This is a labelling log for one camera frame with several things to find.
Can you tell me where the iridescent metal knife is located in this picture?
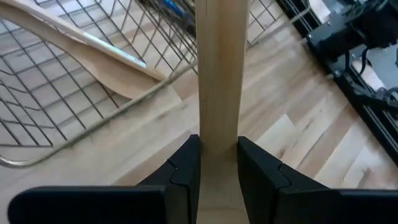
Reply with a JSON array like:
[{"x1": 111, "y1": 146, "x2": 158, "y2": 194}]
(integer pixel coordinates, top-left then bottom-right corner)
[{"x1": 160, "y1": 0, "x2": 187, "y2": 21}]

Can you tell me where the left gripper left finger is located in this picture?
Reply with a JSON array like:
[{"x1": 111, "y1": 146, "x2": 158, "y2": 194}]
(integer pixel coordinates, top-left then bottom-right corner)
[{"x1": 7, "y1": 134, "x2": 201, "y2": 224}]

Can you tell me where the wooden spoon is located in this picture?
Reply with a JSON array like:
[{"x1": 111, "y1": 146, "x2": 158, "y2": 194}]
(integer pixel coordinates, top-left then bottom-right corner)
[{"x1": 70, "y1": 40, "x2": 162, "y2": 100}]

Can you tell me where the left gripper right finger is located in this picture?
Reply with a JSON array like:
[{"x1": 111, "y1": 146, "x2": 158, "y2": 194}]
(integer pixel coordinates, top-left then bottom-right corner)
[{"x1": 238, "y1": 136, "x2": 398, "y2": 224}]

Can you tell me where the plain wooden spatula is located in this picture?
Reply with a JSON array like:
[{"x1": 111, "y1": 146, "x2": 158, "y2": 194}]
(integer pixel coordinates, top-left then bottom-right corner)
[{"x1": 195, "y1": 0, "x2": 251, "y2": 224}]

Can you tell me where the slotted wooden spatula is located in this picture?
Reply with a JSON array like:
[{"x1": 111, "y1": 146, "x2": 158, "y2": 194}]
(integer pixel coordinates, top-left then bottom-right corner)
[{"x1": 0, "y1": 0, "x2": 167, "y2": 82}]

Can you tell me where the copper wire basket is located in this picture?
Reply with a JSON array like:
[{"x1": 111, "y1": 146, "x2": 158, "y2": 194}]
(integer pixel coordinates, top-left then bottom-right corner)
[
  {"x1": 0, "y1": 0, "x2": 200, "y2": 169},
  {"x1": 136, "y1": 0, "x2": 312, "y2": 75}
]

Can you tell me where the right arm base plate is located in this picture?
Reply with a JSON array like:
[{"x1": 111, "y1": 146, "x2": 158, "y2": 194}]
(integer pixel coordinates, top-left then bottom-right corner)
[{"x1": 306, "y1": 0, "x2": 398, "y2": 106}]

